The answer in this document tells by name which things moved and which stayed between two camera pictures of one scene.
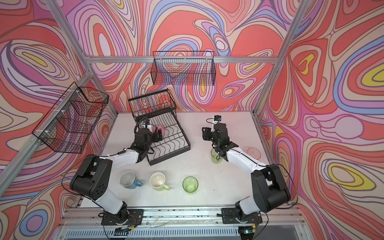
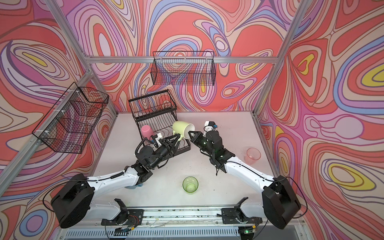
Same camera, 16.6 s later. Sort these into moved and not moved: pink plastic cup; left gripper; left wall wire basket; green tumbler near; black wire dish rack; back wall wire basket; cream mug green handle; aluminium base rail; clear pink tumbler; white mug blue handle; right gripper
Moved: right gripper; left gripper; pink plastic cup; cream mug green handle
Not moved: clear pink tumbler; left wall wire basket; white mug blue handle; green tumbler near; back wall wire basket; black wire dish rack; aluminium base rail
